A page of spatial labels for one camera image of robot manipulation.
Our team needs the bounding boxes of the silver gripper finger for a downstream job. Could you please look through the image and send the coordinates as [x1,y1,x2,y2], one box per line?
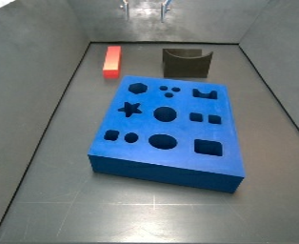
[160,0,174,22]
[120,0,130,21]

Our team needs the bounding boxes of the red rectangular block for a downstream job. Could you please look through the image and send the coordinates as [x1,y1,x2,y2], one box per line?
[103,46,123,78]

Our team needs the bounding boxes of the black curved fixture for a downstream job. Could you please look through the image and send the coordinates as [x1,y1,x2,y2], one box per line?
[163,49,214,78]

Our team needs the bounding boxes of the blue foam shape board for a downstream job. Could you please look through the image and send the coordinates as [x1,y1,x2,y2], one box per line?
[88,75,246,193]

